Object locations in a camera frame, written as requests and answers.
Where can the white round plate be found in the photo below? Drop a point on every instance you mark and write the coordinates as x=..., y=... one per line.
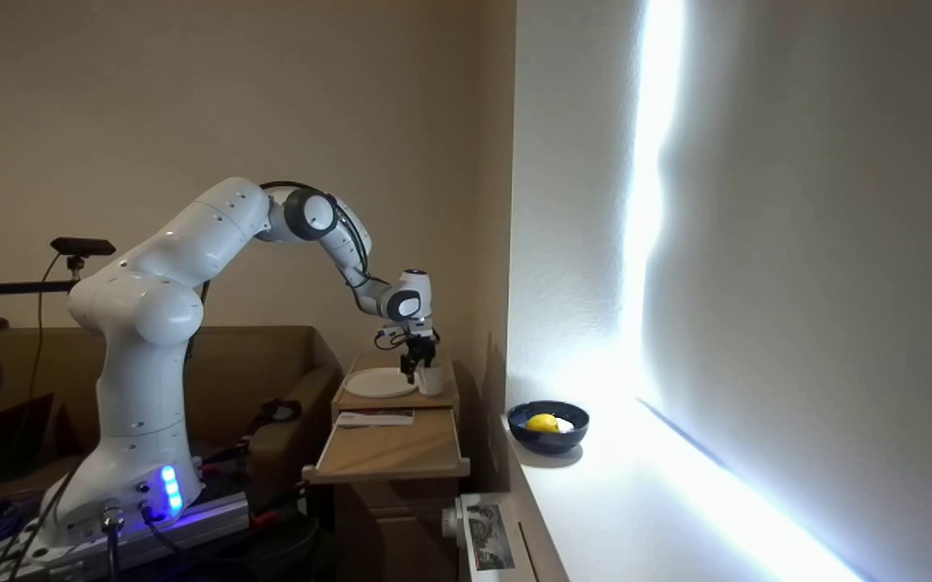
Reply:
x=378, y=382

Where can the wooden side table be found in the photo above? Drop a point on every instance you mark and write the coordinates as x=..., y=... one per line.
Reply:
x=393, y=532

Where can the black camera on stand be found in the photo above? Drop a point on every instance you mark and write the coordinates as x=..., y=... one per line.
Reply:
x=78, y=250

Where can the white ceramic mug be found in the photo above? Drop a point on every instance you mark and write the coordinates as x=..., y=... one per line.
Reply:
x=431, y=379

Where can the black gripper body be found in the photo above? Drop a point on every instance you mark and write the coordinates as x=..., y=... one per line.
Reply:
x=421, y=340

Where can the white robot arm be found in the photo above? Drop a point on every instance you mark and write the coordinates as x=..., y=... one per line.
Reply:
x=147, y=309

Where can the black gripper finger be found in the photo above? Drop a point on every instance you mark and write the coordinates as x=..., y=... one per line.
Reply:
x=429, y=358
x=409, y=370

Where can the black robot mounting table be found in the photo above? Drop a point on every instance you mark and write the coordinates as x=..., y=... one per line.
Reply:
x=157, y=528

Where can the dark blue bowl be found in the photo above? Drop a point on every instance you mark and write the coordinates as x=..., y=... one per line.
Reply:
x=575, y=420

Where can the yellow lemon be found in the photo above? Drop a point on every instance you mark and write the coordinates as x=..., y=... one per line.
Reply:
x=541, y=424

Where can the tan leather armchair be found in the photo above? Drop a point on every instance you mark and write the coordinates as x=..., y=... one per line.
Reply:
x=255, y=391

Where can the pull-out wooden tray shelf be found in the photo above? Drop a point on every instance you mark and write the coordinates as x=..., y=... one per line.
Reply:
x=390, y=452

